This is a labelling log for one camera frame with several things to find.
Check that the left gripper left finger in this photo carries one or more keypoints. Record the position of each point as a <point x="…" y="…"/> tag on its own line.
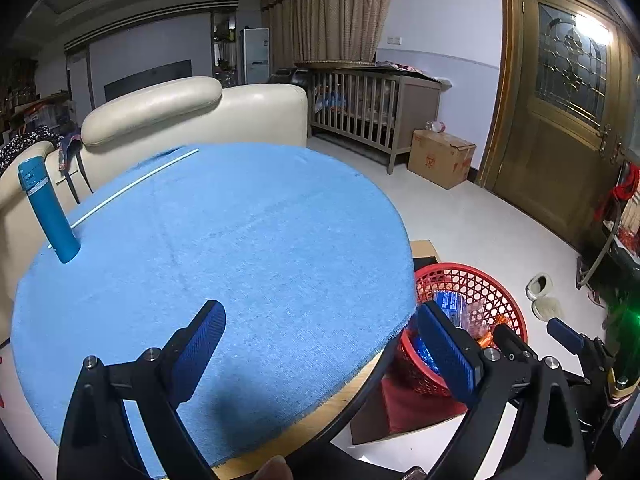
<point x="97" y="441"/>

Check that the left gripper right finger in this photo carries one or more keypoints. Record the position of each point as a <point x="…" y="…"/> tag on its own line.
<point x="545" y="440"/>

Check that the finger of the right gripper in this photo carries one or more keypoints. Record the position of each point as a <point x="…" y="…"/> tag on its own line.
<point x="568" y="338"/>

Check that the orange wrapper scrap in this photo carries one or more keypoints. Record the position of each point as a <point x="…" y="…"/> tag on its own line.
<point x="487" y="340"/>

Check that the blue foil snack packet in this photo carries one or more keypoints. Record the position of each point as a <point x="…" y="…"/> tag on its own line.
<point x="453" y="305"/>

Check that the blue plastic bag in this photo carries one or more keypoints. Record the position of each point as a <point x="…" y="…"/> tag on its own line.
<point x="423" y="353"/>

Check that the left hand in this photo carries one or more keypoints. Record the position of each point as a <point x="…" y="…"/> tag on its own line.
<point x="275" y="469"/>

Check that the white slippers pair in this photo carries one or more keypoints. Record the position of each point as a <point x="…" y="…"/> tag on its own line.
<point x="539" y="292"/>

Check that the red plastic mesh basket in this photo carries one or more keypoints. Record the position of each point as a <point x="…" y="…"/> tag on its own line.
<point x="471" y="299"/>

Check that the wooden glass-panel door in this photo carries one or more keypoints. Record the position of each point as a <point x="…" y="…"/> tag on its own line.
<point x="563" y="113"/>

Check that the brown cardboard box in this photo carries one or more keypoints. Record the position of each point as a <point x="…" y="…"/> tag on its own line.
<point x="440" y="158"/>

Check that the blue table cloth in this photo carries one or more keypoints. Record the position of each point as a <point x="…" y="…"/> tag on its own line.
<point x="309" y="258"/>

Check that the blue thermos bottle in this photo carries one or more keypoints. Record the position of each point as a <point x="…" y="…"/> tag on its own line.
<point x="38" y="188"/>

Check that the wooden baby crib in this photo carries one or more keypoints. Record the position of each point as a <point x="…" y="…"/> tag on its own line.
<point x="375" y="105"/>

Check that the white thin rod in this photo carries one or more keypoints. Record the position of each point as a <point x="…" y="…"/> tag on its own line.
<point x="126" y="182"/>

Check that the dark clothes on sofa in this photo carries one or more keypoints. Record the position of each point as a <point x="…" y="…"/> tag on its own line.
<point x="50" y="136"/>

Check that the cream leather sofa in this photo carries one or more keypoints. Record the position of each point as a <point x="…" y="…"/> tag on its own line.
<point x="119" y="134"/>

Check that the dark flat television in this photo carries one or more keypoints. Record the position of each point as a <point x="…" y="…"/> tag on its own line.
<point x="147" y="78"/>

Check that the beige striped curtain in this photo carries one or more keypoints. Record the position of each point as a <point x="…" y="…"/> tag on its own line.
<point x="323" y="30"/>

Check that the white air conditioner unit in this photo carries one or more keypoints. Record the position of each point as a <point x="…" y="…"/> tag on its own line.
<point x="256" y="55"/>

